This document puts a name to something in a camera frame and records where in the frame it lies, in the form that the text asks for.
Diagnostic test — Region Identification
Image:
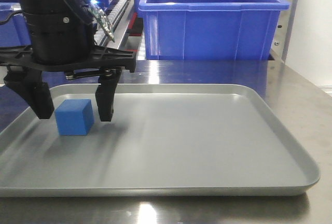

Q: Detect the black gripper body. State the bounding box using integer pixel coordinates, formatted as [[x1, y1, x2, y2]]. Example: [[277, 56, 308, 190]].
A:
[[1, 12, 136, 80]]

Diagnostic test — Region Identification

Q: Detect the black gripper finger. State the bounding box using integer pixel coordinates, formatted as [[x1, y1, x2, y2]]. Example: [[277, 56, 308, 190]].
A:
[[4, 66, 54, 119], [95, 69, 121, 122]]

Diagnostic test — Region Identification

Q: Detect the blue foam cube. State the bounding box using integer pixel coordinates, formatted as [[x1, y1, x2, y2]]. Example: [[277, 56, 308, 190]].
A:
[[55, 99, 94, 136]]

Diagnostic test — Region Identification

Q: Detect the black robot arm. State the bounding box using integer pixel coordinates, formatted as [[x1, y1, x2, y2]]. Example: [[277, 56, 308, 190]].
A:
[[1, 0, 136, 121]]

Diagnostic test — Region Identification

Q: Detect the blue plastic bin left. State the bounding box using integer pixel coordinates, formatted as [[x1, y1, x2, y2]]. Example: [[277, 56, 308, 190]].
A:
[[1, 2, 31, 47]]

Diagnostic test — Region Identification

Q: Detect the blue plastic bin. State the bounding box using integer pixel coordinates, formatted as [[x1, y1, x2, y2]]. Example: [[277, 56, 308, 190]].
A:
[[139, 0, 289, 61], [1, 2, 31, 47]]

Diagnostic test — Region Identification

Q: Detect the grey metal tray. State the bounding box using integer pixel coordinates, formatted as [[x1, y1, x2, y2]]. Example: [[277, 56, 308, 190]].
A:
[[1, 84, 320, 197]]

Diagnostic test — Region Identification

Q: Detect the blue plastic bin right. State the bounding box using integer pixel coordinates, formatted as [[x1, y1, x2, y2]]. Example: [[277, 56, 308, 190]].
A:
[[139, 0, 289, 61]]

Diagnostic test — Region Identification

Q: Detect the white roller conveyor rail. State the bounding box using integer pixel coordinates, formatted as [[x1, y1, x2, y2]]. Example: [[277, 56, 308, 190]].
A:
[[94, 0, 129, 46]]

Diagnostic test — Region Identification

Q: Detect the grey shelf upright post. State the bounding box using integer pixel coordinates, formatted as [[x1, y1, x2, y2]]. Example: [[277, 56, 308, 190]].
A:
[[282, 0, 298, 63]]

